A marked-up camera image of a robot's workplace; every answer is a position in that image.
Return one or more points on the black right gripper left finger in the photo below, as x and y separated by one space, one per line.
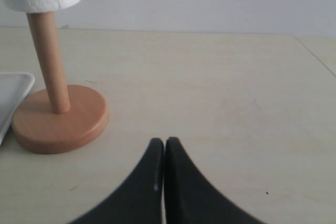
139 198

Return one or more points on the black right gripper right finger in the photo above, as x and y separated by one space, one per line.
189 197

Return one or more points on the wooden paper towel holder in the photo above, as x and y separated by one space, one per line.
62 117

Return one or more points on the white rectangular plastic tray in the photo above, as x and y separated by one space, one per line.
15 86

